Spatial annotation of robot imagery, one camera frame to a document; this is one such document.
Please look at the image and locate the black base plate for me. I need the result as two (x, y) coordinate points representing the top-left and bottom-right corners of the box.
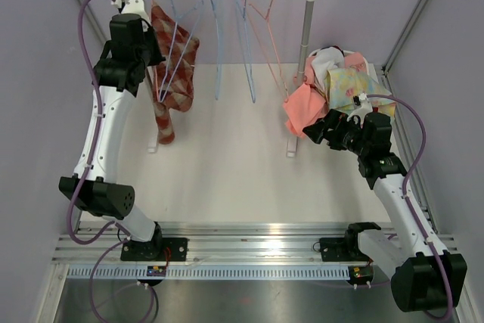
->
(318, 237), (386, 263)
(120, 238), (188, 262)

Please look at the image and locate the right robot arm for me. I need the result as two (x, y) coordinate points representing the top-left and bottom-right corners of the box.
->
(303, 110), (467, 313)

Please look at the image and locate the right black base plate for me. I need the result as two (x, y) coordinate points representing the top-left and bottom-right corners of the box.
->
(318, 237), (386, 263)

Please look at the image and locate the aluminium mounting rail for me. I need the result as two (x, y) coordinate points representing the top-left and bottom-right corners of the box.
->
(51, 222), (462, 266)

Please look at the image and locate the white slotted cable duct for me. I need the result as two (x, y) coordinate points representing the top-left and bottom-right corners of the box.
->
(67, 264), (349, 281)

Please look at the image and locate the salmon pink skirt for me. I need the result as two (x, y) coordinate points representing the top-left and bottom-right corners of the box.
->
(283, 51), (370, 137)

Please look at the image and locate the floral pastel garment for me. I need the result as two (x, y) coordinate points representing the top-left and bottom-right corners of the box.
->
(325, 68), (391, 114)

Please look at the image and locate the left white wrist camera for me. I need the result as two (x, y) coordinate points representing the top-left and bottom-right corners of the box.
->
(110, 0), (151, 25)

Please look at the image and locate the brown plaid garment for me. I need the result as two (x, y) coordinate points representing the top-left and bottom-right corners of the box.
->
(150, 2), (200, 144)

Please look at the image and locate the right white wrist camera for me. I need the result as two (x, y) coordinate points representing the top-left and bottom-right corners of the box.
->
(346, 93), (374, 126)

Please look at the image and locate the white plastic basket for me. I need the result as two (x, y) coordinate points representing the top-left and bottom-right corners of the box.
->
(308, 48), (379, 85)

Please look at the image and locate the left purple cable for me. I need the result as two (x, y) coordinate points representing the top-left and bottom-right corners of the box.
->
(66, 0), (157, 321)

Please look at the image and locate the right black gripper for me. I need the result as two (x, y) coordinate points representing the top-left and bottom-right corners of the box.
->
(302, 109), (370, 157)

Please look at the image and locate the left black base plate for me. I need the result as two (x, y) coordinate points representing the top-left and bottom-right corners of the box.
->
(120, 238), (188, 262)

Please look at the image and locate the white garment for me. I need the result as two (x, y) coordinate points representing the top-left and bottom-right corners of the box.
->
(309, 46), (344, 91)

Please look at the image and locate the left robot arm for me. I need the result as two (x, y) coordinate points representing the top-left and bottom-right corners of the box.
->
(59, 14), (164, 260)

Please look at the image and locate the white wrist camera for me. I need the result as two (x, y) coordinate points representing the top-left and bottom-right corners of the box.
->
(110, 0), (151, 25)
(346, 93), (374, 126)

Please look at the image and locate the blue wire hanger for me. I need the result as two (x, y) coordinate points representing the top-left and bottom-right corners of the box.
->
(209, 0), (224, 100)
(234, 0), (256, 104)
(155, 0), (205, 104)

